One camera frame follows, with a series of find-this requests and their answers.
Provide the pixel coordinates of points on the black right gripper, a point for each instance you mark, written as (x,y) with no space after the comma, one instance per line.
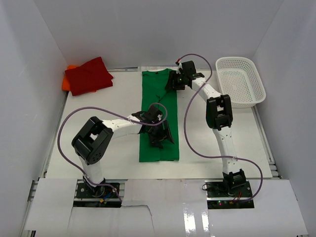
(173,82)

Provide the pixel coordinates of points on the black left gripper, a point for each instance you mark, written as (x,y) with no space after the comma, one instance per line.
(161,133)

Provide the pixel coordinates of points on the green t shirt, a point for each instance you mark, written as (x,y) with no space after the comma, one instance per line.
(153,91)

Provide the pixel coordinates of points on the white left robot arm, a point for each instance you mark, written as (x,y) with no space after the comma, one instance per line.
(92,140)

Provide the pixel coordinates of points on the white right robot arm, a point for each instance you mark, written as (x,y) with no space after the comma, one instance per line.
(219,118)

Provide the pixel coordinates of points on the white perforated plastic basket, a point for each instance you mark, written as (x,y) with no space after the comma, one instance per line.
(239,78)

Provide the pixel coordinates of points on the folded red t shirt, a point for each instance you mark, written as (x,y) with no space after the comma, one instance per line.
(89,77)

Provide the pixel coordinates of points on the folded orange t shirt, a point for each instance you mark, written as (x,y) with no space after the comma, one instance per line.
(65,82)

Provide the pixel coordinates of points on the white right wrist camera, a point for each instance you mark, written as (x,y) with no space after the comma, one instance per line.
(179,66)

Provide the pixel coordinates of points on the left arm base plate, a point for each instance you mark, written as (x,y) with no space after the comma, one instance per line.
(104,197)

